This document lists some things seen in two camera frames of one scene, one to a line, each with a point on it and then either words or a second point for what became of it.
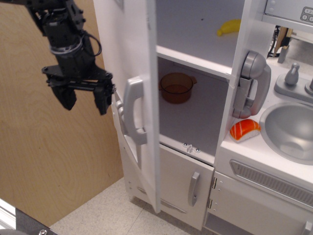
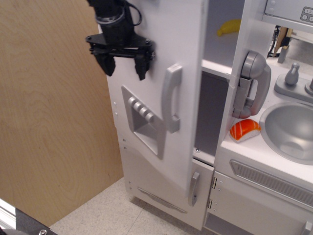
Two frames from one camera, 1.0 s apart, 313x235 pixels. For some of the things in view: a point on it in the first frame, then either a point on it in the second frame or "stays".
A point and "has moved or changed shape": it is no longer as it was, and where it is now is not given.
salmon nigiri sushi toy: x=244 y=129 stays
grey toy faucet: x=290 y=84 stays
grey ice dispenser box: x=120 y=113 -> x=145 y=123
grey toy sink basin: x=286 y=128 stays
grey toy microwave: x=293 y=12 stays
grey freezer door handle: x=193 y=188 stays
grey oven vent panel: x=284 y=185 stays
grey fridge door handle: x=134 y=89 -> x=172 y=79
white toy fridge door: x=126 y=30 has moved or changed shape
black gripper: x=78 y=71 -> x=119 y=39
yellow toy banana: x=230 y=26 stays
